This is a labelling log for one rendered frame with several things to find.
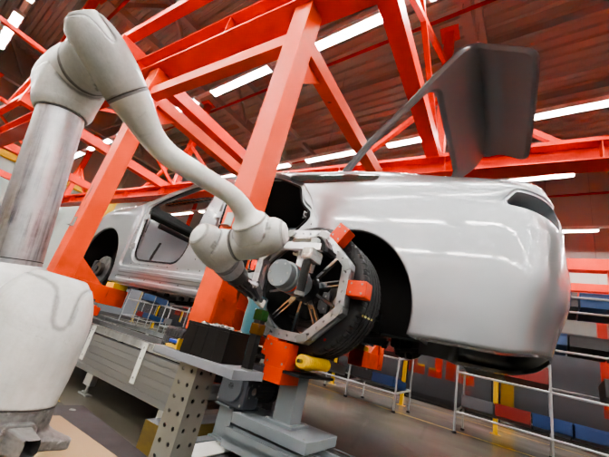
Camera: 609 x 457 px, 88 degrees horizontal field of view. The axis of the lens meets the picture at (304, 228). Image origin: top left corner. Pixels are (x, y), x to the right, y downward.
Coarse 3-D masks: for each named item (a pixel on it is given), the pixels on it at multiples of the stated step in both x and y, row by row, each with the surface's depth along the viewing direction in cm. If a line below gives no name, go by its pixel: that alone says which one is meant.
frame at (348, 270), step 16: (288, 240) 168; (272, 256) 173; (336, 256) 148; (256, 272) 168; (352, 272) 145; (336, 304) 138; (320, 320) 139; (336, 320) 139; (288, 336) 143; (304, 336) 139
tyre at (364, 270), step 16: (352, 256) 153; (368, 272) 150; (352, 304) 143; (368, 304) 146; (352, 320) 140; (368, 320) 150; (320, 336) 144; (336, 336) 141; (352, 336) 144; (304, 352) 145; (320, 352) 143; (336, 352) 150
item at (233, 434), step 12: (228, 432) 140; (240, 432) 143; (228, 444) 138; (240, 444) 135; (252, 444) 133; (264, 444) 130; (276, 444) 134; (252, 456) 131; (264, 456) 128; (276, 456) 126; (288, 456) 124; (300, 456) 127; (312, 456) 126; (324, 456) 140; (336, 456) 138; (348, 456) 138
